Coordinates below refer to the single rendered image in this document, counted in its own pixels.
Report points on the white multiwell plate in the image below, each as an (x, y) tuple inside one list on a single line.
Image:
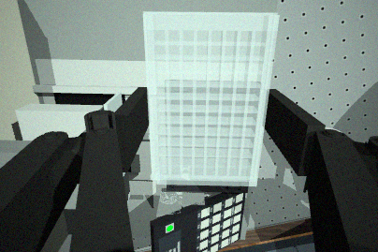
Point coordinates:
[(208, 94)]

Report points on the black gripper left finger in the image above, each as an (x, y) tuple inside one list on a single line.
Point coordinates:
[(36, 184)]

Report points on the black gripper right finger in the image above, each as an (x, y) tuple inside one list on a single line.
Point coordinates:
[(342, 176)]

